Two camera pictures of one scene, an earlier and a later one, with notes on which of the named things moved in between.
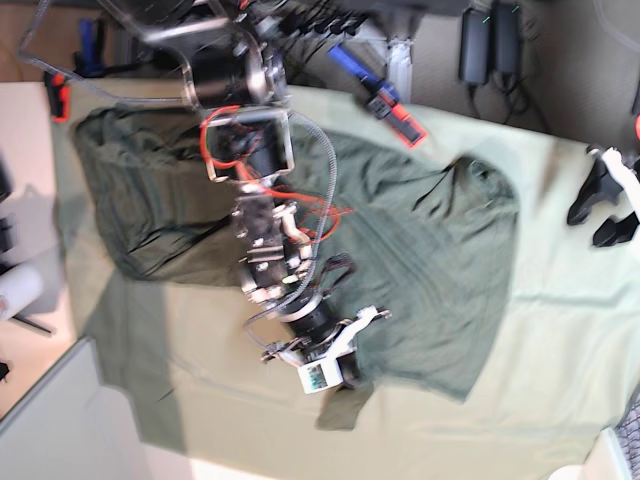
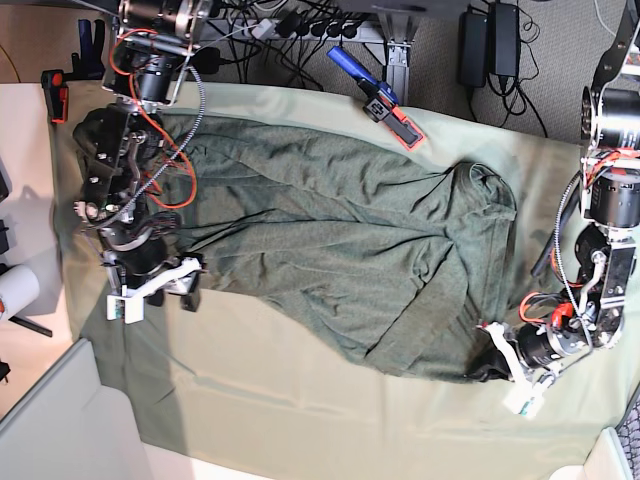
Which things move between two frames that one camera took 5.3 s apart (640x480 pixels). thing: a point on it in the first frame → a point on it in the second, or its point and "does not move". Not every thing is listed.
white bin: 69,426 does not move
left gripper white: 321,368 → 177,280
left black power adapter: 474,46 does not move
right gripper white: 601,187 → 528,398
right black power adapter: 507,38 does not move
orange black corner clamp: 59,96 does not move
